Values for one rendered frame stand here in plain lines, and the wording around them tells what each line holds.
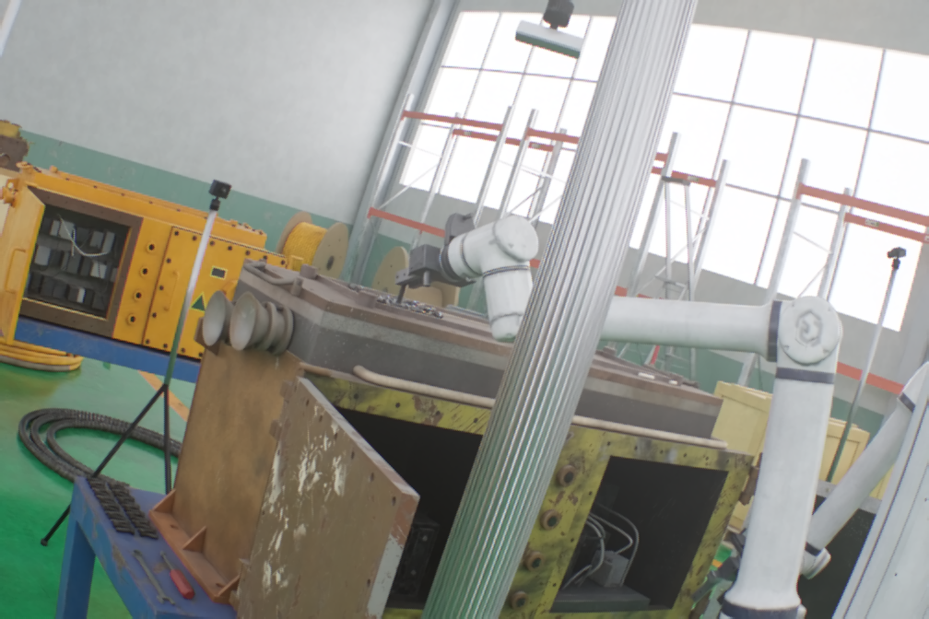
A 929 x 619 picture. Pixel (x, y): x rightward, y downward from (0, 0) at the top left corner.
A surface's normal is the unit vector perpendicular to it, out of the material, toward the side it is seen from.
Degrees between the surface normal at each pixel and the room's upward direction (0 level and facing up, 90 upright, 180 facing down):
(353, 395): 90
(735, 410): 90
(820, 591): 90
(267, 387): 90
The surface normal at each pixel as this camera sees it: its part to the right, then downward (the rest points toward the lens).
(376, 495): -0.87, -0.26
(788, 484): -0.25, -0.06
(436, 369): 0.57, 0.22
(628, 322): -0.40, 0.11
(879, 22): -0.75, -0.21
